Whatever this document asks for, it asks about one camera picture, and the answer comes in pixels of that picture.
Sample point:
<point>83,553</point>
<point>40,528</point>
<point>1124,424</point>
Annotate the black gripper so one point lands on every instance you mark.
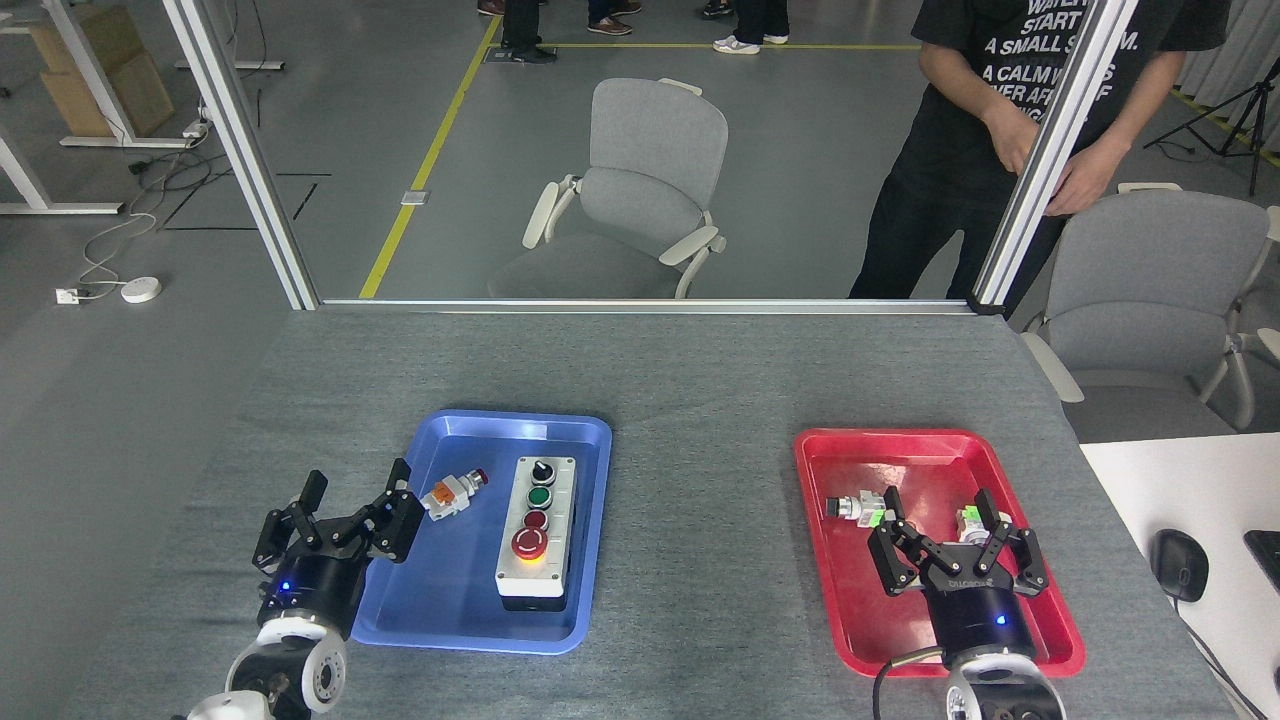
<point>980,612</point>
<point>315,590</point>

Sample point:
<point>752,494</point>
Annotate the grey four-button control box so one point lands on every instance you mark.
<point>535,575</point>

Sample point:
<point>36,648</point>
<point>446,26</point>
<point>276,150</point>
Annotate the red push button orange block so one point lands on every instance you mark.
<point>448,495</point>

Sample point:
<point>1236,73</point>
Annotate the brown cardboard box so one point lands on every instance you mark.
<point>130,90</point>

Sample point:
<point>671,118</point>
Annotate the person's left hand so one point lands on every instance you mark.
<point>1095,175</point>

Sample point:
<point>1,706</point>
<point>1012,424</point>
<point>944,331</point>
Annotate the person's right hand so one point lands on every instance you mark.
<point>1012,135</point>

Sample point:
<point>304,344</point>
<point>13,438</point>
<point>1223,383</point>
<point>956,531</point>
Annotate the red plastic tray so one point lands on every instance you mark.
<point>860,590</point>

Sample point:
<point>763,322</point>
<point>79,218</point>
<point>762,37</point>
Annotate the blue plastic tray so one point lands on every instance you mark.
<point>450,580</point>

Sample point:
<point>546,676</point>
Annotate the black computer mouse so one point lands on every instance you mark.
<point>1180,565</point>

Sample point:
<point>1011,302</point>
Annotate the white side table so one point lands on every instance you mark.
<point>1200,490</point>

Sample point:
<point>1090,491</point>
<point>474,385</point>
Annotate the black keyboard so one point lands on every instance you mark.
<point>1268,555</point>

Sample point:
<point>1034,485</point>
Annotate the white round floor device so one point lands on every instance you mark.
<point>141,290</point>

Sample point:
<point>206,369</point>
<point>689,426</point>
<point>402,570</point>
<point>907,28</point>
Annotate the grey office chair white arms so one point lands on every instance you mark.
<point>1140,290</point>
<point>645,190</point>

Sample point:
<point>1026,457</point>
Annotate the grey floor plate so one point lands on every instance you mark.
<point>415,197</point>

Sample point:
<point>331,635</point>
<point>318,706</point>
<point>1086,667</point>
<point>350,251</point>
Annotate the white floor socket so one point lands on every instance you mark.
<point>67,296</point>

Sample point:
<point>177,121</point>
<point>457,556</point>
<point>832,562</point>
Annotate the white power strip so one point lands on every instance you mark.
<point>196,129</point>

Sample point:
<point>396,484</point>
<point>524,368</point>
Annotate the person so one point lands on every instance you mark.
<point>610,22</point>
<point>525,30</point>
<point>960,130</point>
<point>755,25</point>

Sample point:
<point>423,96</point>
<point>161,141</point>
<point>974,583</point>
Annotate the white desk foot bar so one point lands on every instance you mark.
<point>230,65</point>

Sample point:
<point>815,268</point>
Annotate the black tripod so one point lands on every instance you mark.
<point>1255,110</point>

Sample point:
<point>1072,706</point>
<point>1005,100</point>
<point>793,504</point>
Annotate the pale grey curtain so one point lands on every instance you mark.
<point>1255,50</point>

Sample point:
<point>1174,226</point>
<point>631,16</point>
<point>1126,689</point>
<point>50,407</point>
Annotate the white switch green block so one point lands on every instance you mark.
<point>970,520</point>

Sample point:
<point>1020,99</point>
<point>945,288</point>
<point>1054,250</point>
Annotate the silver aluminium rail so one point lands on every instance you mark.
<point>640,306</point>

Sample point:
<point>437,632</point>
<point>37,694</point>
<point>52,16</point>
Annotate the silver aluminium post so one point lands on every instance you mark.
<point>1055,150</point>
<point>245,150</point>

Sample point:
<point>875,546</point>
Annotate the white desk leg frame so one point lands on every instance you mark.
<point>95,85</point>
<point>30,185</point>

